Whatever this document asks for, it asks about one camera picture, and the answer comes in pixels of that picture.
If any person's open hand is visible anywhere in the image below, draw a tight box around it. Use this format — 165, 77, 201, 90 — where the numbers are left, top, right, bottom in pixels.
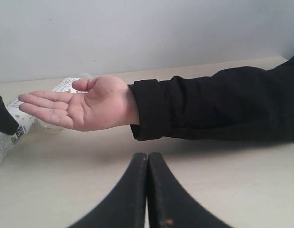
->
19, 76, 139, 132

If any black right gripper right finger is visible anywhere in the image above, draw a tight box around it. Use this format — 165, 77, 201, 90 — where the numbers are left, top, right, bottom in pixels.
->
147, 152, 230, 228

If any tea bottle with orange bird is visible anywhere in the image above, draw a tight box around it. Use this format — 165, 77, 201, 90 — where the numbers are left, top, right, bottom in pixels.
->
37, 73, 93, 131

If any clear bottle white blue label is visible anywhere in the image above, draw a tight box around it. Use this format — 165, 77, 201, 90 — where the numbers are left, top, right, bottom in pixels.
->
0, 96, 36, 163

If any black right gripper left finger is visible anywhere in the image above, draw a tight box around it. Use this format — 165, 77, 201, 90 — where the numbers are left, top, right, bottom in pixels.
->
71, 153, 147, 228

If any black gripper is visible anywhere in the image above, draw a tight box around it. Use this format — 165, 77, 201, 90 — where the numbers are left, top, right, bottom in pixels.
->
0, 96, 19, 135

